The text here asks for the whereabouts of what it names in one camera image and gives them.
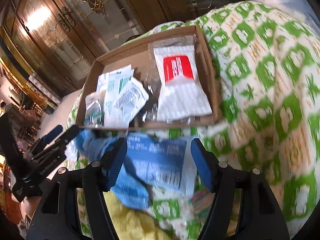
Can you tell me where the yellow towel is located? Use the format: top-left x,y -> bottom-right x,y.
102,192 -> 175,240

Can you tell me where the blue printed packet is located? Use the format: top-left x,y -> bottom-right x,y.
126,134 -> 198,197

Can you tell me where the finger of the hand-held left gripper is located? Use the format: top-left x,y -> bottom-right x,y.
32,124 -> 80,160
30,125 -> 63,155

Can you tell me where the floral wrapped long box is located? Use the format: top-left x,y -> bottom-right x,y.
29,76 -> 59,105
31,74 -> 62,103

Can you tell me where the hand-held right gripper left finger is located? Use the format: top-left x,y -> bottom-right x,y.
26,137 -> 128,240

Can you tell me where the green white printed packet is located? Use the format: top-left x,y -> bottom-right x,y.
96,64 -> 134,128

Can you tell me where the blue towel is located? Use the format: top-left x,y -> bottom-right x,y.
74,129 -> 150,210

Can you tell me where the white packet red label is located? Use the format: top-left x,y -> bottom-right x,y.
147,36 -> 213,120

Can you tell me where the shallow cardboard box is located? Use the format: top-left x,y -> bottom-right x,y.
75,24 -> 222,130

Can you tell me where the wooden glass door set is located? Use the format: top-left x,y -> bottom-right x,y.
0,0 -> 245,93

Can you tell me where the dark wooden chair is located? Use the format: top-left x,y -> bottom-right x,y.
0,90 -> 45,133

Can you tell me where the striped colourful packet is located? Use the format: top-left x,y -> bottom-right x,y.
190,189 -> 213,215

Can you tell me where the colourful picture packet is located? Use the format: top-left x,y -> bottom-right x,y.
84,91 -> 105,128

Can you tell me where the brass door handle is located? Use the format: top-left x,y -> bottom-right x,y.
57,14 -> 69,32
62,7 -> 75,27

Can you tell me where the white packet black print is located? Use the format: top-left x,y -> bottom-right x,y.
114,76 -> 150,128

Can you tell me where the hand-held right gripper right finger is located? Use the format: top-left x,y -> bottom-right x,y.
190,138 -> 290,240

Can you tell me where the green white patterned blanket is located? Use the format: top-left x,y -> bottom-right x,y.
66,1 -> 320,240

